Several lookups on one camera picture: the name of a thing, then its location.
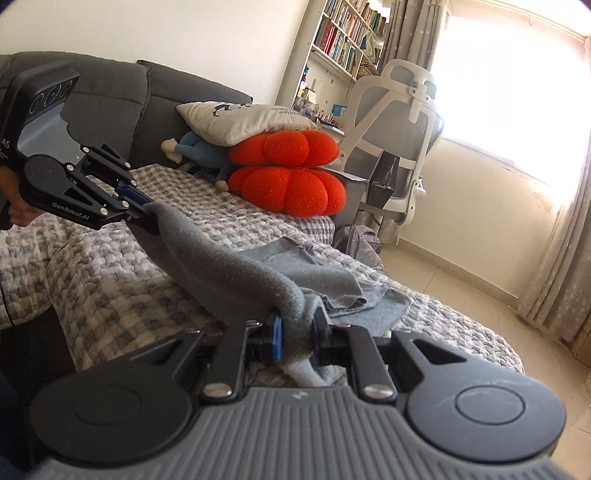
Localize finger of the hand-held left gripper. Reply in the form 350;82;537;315
76;144;154;206
45;174;160;237

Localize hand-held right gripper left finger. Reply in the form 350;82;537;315
131;314;283;402

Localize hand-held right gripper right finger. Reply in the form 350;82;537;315
313;307;467;402

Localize grey knitted sweater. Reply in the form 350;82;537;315
134;202;415;389

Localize person's left hand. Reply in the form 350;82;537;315
7;196;40;228

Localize blue plush doll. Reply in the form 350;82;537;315
160;131;234;191

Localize grey quilted blanket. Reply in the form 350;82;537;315
0;210;527;389

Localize grey upholstered headboard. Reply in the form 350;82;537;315
0;52;254;172

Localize grey checked blanket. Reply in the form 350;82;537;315
127;165;336;247

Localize grey backpack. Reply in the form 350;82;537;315
331;223;385;269

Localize white printed pillow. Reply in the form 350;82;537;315
176;100;320;147

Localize grey storage box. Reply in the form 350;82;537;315
332;170;371;223

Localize red flower cushion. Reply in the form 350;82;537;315
228;130;340;169
228;166;347;217

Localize white mesh office chair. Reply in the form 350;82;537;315
338;59;447;246

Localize person's blue jeans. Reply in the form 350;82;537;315
0;367;34;478

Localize star patterned curtain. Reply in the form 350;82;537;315
376;0;452;72
516;152;591;344

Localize white bookshelf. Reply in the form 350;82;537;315
276;0;394;136

